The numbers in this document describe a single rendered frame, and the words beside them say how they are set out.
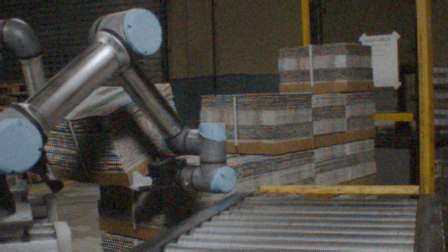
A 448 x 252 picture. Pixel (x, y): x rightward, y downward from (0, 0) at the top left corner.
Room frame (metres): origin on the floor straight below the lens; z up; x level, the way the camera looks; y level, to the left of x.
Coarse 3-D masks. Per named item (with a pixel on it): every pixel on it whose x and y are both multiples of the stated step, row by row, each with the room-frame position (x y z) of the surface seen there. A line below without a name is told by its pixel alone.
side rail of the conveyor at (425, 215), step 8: (424, 200) 1.48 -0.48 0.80; (432, 200) 1.48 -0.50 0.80; (424, 208) 1.38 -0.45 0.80; (432, 208) 1.38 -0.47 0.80; (440, 208) 1.48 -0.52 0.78; (424, 216) 1.30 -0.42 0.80; (432, 216) 1.29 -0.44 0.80; (440, 216) 1.36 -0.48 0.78; (416, 224) 1.23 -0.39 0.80; (424, 224) 1.22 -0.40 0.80; (432, 224) 1.21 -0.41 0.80; (440, 224) 1.21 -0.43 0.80; (416, 232) 1.16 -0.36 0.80; (424, 232) 1.15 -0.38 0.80; (432, 232) 1.15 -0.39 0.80; (440, 232) 1.14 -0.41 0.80; (416, 240) 1.09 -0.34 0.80; (424, 240) 1.09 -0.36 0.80; (432, 240) 1.08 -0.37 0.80; (440, 240) 1.08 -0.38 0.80; (416, 248) 1.04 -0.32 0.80; (424, 248) 1.03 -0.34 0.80; (432, 248) 1.03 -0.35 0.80; (440, 248) 1.03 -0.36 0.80
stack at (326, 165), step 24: (336, 144) 2.78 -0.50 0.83; (240, 168) 2.20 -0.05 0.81; (264, 168) 2.32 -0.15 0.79; (288, 168) 2.45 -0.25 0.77; (312, 168) 2.60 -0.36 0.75; (336, 168) 2.76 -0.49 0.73; (120, 192) 2.10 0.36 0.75; (144, 192) 2.02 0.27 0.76; (168, 192) 1.94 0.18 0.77; (192, 192) 2.00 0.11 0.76; (120, 216) 2.09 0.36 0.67; (144, 216) 2.02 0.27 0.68; (168, 216) 1.95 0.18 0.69; (120, 240) 2.10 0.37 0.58; (144, 240) 2.05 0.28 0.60
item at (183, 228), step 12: (240, 192) 1.72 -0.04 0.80; (252, 192) 1.72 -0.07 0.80; (216, 204) 1.55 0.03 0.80; (228, 204) 1.54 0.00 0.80; (192, 216) 1.40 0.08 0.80; (204, 216) 1.40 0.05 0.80; (180, 228) 1.28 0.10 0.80; (192, 228) 1.28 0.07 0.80; (156, 240) 1.17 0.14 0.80; (168, 240) 1.17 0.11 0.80
